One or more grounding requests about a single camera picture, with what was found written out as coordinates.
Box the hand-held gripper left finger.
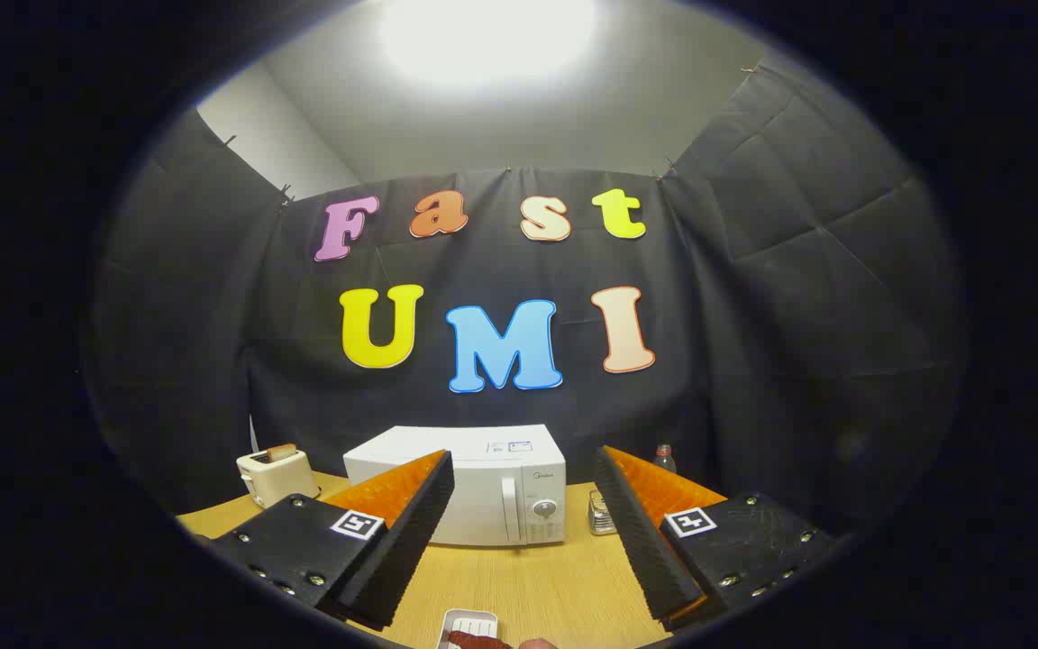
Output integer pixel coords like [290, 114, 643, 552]
[208, 449, 457, 632]

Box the white bread toaster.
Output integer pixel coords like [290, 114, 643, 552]
[236, 446, 320, 508]

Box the small white tray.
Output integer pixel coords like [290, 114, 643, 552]
[438, 609, 499, 649]

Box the white toaster oven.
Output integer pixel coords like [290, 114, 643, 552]
[343, 425, 568, 547]

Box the ceiling light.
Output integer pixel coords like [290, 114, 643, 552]
[381, 0, 596, 87]

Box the metal wire basket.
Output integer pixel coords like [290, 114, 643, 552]
[587, 489, 619, 536]

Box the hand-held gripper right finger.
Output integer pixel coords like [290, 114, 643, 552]
[593, 445, 840, 632]

